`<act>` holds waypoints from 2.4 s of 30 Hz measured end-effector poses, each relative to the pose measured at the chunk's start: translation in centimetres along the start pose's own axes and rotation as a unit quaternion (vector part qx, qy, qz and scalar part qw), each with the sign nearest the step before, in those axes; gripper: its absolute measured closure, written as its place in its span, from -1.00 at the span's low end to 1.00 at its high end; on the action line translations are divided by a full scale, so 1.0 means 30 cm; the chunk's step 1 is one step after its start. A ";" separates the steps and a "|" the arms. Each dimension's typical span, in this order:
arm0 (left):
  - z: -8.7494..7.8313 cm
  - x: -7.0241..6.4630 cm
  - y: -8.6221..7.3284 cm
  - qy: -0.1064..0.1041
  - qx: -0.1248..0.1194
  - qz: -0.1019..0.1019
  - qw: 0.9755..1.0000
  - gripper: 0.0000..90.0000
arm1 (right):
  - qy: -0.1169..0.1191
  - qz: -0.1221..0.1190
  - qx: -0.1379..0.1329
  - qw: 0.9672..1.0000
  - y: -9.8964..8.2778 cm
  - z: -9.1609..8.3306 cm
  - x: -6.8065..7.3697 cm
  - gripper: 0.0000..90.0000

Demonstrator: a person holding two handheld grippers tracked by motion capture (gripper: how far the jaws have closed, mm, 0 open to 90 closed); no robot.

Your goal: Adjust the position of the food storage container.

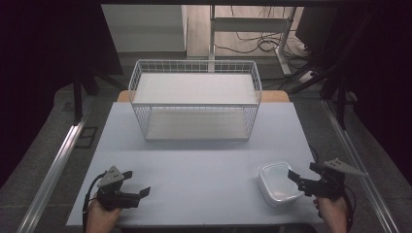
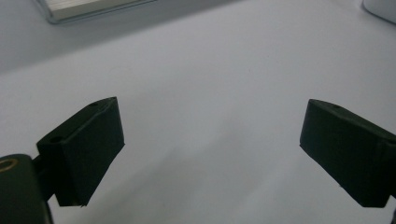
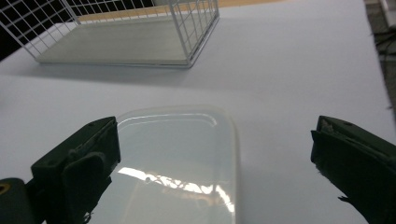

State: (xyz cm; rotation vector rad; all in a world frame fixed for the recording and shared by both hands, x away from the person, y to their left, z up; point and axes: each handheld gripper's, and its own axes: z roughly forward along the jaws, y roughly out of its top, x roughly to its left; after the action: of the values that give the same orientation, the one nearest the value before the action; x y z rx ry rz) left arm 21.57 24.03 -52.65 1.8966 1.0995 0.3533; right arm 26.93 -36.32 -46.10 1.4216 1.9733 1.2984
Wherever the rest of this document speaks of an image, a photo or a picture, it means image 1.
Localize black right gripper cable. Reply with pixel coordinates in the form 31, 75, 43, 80
342, 184, 358, 233

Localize black floor cables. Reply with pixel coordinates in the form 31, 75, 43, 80
213, 5, 313, 62

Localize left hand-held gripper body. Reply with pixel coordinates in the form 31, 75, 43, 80
96, 165, 142, 212

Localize white metal desk frame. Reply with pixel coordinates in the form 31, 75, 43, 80
208, 4, 297, 78

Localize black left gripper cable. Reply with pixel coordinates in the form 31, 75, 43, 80
81, 172, 108, 233

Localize person's right hand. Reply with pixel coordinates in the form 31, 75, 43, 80
312, 195, 350, 233

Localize dark curtain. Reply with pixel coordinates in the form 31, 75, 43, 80
324, 0, 412, 187
0, 0, 124, 189

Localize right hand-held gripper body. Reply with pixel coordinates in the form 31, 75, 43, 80
304, 157, 369, 201

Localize white power strip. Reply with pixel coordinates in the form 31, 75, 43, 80
296, 69, 318, 84

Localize black metal stand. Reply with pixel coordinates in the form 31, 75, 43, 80
287, 48, 350, 131
72, 63, 128, 126

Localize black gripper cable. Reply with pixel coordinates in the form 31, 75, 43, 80
342, 184, 358, 233
81, 172, 108, 233

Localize light wooden board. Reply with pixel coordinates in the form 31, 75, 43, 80
116, 89, 292, 104

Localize white wire shelf rack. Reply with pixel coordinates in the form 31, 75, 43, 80
127, 58, 263, 142

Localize white plastic container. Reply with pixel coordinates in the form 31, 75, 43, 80
257, 161, 305, 209

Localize aluminium rail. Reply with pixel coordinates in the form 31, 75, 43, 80
322, 98, 401, 233
15, 96, 95, 233

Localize person's left hand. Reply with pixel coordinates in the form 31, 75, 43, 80
85, 198, 122, 233

